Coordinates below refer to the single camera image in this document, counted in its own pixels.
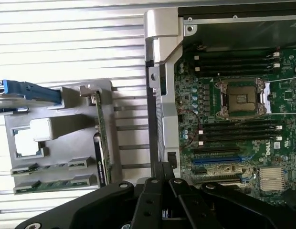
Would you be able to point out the black RAM slot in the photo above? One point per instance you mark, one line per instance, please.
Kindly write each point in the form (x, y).
(234, 73)
(238, 130)
(234, 57)
(238, 142)
(238, 124)
(234, 62)
(234, 68)
(238, 136)

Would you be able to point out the short black expansion slot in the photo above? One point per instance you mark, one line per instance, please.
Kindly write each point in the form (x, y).
(200, 171)

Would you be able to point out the silver finned heat sink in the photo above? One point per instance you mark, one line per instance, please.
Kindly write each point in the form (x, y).
(272, 179)

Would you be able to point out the CPU socket with metal frame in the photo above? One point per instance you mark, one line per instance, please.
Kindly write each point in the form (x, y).
(241, 99)

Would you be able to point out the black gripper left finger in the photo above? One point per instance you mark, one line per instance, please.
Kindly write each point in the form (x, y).
(148, 210)

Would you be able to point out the grey plastic parts rack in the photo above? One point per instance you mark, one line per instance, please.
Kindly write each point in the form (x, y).
(66, 133)

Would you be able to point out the graphics card with black edge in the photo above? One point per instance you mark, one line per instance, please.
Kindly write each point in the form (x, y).
(103, 133)

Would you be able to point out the blue expansion slot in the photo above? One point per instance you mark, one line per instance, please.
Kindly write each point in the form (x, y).
(217, 161)

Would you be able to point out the long black expansion slot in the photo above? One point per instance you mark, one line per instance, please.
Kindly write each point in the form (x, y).
(217, 150)
(219, 181)

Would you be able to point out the silver CPU chip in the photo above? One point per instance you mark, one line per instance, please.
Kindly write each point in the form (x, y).
(26, 145)

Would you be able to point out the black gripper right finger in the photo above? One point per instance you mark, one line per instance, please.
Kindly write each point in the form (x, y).
(200, 210)

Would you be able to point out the green Dell motherboard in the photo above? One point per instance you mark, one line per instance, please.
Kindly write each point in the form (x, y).
(257, 149)

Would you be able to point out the green RAM stick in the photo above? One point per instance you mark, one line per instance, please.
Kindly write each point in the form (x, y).
(55, 185)
(53, 166)

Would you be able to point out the open metal socket cover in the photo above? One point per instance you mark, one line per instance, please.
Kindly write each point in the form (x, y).
(268, 95)

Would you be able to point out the grey open PC case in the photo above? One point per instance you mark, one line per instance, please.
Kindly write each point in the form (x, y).
(160, 21)

